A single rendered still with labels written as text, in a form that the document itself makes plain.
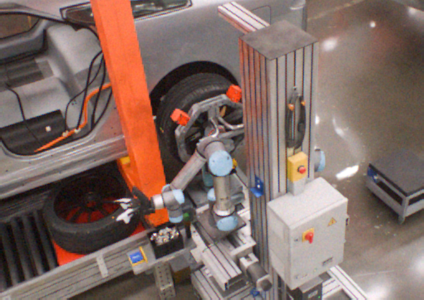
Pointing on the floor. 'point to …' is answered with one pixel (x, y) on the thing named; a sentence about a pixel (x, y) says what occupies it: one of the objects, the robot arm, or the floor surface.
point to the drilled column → (164, 281)
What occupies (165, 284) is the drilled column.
